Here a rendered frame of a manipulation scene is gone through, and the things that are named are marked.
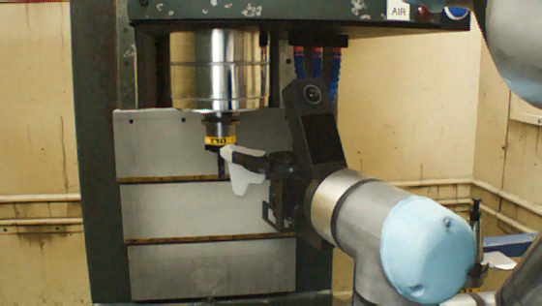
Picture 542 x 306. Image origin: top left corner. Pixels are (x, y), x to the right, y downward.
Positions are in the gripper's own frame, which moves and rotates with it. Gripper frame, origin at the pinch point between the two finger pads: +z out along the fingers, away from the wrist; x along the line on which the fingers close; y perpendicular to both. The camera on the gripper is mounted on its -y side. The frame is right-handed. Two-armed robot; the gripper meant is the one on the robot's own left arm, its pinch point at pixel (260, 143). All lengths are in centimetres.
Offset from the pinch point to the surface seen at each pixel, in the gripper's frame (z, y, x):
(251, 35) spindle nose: 8.7, -14.3, 2.0
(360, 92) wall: 81, 4, 73
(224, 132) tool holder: 13.4, 0.8, -0.5
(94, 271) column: 68, 48, -19
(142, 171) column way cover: 61, 19, -6
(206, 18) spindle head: -2.4, -16.1, -8.3
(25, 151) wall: 110, 22, -36
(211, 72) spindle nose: 9.1, -9.0, -3.9
